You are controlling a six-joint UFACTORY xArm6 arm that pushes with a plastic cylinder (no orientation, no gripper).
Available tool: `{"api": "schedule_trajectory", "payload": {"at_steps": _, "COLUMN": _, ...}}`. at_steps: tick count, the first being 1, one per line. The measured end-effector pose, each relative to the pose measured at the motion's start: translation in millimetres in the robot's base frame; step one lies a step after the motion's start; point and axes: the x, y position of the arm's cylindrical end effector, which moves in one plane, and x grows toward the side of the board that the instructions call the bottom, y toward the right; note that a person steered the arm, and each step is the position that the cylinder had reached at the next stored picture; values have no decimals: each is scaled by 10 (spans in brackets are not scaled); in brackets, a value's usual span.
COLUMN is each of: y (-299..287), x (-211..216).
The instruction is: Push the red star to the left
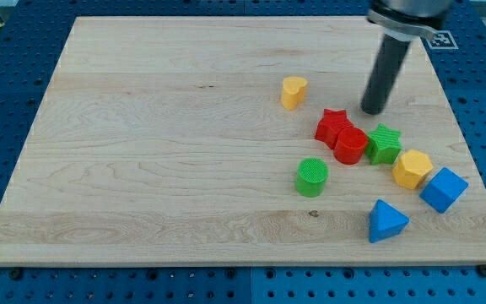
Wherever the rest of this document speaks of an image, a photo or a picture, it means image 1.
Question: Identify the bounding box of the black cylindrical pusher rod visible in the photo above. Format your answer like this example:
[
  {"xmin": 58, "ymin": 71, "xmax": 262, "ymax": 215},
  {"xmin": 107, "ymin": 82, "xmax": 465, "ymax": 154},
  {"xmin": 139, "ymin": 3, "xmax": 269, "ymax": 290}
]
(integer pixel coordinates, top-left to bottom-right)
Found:
[{"xmin": 360, "ymin": 34, "xmax": 411, "ymax": 115}]

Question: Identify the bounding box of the red star block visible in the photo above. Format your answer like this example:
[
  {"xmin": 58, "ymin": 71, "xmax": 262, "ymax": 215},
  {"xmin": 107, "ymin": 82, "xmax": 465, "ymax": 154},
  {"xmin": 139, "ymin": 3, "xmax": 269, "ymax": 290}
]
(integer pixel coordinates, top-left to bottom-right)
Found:
[{"xmin": 315, "ymin": 109, "xmax": 353, "ymax": 149}]

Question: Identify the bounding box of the green star block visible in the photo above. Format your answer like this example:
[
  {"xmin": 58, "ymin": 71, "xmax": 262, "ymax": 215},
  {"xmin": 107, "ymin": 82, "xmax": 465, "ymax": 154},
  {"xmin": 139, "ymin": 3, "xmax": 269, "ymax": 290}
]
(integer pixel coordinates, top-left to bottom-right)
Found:
[{"xmin": 364, "ymin": 123, "xmax": 402, "ymax": 165}]

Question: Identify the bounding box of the black white fiducial marker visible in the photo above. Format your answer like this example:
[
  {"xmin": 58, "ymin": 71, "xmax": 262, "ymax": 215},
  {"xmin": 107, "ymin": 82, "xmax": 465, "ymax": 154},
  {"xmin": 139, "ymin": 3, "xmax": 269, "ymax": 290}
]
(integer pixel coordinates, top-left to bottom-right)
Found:
[{"xmin": 427, "ymin": 30, "xmax": 458, "ymax": 50}]

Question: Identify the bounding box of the yellow heart block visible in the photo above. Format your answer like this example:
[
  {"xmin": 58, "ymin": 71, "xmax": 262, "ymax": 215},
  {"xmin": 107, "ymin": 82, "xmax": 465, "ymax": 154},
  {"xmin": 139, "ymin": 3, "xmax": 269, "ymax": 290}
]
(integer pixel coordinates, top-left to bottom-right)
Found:
[{"xmin": 281, "ymin": 76, "xmax": 308, "ymax": 110}]

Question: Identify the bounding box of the red cylinder block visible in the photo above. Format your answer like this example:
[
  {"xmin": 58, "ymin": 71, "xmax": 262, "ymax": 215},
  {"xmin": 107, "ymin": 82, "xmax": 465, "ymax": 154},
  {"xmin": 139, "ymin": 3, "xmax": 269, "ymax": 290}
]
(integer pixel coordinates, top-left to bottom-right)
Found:
[{"xmin": 333, "ymin": 127, "xmax": 368, "ymax": 165}]

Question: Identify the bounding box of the yellow hexagon block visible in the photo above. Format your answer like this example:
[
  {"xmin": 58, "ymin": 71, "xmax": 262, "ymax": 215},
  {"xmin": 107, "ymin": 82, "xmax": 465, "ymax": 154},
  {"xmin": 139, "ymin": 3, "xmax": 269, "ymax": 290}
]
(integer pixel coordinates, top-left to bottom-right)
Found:
[{"xmin": 392, "ymin": 149, "xmax": 434, "ymax": 190}]

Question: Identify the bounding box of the green cylinder block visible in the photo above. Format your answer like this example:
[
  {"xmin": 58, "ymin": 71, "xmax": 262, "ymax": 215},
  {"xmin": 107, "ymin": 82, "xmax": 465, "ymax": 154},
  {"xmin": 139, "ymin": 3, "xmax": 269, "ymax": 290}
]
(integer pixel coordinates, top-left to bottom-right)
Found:
[{"xmin": 294, "ymin": 158, "xmax": 329, "ymax": 198}]

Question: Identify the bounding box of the blue cube block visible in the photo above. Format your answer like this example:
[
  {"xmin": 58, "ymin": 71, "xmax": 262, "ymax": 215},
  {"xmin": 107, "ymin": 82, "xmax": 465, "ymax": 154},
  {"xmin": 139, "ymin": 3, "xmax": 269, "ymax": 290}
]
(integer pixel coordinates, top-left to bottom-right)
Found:
[{"xmin": 419, "ymin": 167, "xmax": 468, "ymax": 214}]

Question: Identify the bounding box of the blue triangle block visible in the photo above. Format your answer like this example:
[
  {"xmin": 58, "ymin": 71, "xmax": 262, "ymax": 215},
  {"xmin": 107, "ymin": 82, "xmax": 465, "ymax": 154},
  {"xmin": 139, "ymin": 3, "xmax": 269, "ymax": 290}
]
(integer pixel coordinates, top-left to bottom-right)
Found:
[{"xmin": 369, "ymin": 199, "xmax": 410, "ymax": 243}]

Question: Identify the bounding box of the light wooden board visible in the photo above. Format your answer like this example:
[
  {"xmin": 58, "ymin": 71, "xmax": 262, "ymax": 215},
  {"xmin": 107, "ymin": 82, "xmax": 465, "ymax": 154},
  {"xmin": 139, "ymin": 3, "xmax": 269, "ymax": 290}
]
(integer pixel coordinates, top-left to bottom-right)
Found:
[{"xmin": 0, "ymin": 17, "xmax": 486, "ymax": 267}]

